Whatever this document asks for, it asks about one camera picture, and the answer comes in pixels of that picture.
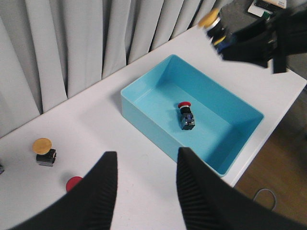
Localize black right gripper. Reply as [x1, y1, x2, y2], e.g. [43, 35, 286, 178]
[222, 7, 307, 74]

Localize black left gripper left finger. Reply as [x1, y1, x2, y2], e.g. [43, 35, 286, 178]
[14, 151, 118, 230]

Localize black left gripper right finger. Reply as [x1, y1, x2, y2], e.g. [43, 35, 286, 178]
[176, 147, 306, 230]

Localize yellow push button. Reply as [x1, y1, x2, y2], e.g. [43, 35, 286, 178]
[197, 8, 236, 54]
[32, 138, 56, 167]

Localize red push button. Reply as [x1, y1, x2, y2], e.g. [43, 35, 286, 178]
[66, 176, 83, 192]
[178, 101, 195, 130]

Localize light blue plastic box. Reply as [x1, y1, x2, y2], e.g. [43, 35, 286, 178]
[121, 55, 264, 176]

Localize background clutter boxes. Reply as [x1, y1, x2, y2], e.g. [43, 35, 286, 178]
[247, 0, 287, 17]

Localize white pleated curtain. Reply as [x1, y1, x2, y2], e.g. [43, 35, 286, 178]
[0, 0, 228, 136]

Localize grey floor cable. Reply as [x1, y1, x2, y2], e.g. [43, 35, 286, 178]
[253, 188, 277, 211]

